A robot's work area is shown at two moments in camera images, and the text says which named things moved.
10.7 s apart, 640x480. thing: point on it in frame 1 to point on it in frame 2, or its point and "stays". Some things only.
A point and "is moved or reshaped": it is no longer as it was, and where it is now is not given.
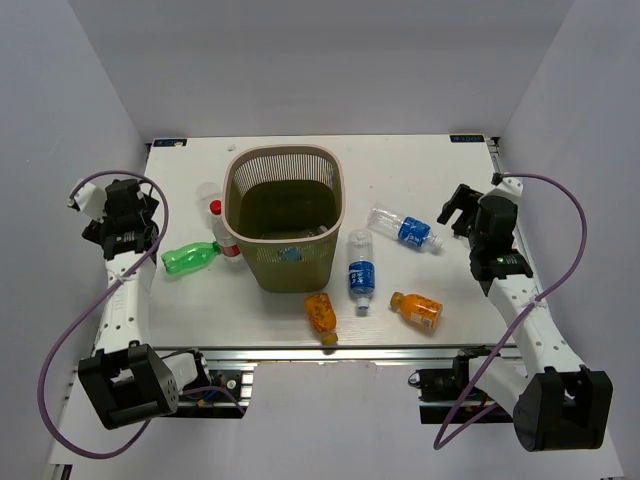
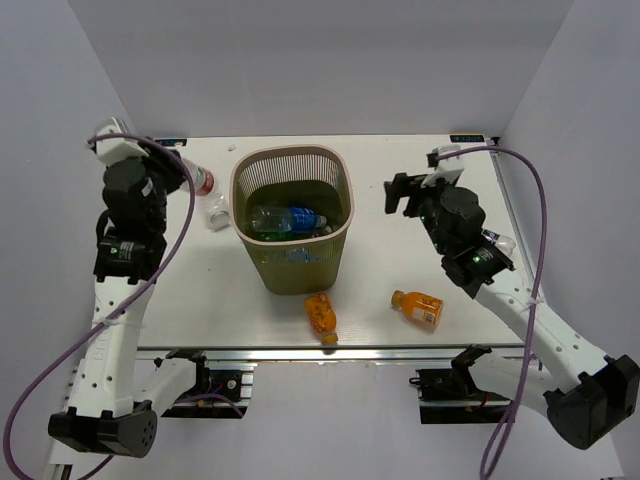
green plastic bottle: [190, 256] to [278, 235]
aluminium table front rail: [339, 353] stays
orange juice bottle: [422, 310] stays
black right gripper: [464, 199] to [401, 187]
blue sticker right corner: [466, 139] stays
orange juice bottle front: [323, 316] stays
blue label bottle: [409, 231] to [291, 219]
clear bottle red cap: [228, 245] to [203, 180]
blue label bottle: [362, 280] is moved or reshaped
